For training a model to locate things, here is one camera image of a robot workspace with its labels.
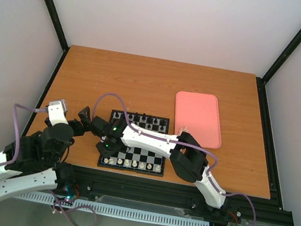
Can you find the pink plastic tray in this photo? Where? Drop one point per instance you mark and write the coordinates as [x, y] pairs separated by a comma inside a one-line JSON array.
[[199, 113]]

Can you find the light blue slotted cable duct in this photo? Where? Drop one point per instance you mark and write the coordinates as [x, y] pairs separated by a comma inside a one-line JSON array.
[[120, 212]]

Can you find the black chess pieces row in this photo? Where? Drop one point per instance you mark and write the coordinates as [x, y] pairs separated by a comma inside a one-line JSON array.
[[158, 124]]

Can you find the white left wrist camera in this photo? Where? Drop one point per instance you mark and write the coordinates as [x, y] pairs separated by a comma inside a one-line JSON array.
[[57, 112]]

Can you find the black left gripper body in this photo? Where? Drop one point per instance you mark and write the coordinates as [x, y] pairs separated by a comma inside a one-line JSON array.
[[81, 129]]

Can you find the left black frame post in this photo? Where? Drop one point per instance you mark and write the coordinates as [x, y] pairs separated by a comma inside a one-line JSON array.
[[52, 10]]

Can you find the black white chess board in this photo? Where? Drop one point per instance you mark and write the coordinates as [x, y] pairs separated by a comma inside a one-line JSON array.
[[141, 156]]

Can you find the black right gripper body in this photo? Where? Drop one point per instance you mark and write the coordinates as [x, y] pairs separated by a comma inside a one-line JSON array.
[[109, 151]]

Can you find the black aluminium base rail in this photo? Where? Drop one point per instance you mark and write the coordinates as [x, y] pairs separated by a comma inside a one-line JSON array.
[[91, 183]]

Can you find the right black frame post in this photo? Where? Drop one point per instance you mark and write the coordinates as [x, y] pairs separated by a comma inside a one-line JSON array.
[[281, 59]]

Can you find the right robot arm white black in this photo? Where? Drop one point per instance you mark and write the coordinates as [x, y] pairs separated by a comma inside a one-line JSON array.
[[187, 157]]

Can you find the black frame post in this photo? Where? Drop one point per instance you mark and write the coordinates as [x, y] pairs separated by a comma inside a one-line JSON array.
[[281, 59], [52, 10]]

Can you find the white chess king piece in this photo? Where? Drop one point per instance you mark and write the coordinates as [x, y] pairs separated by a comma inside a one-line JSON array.
[[134, 163]]

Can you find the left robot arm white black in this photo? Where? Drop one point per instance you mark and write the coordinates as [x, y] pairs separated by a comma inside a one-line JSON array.
[[35, 162]]

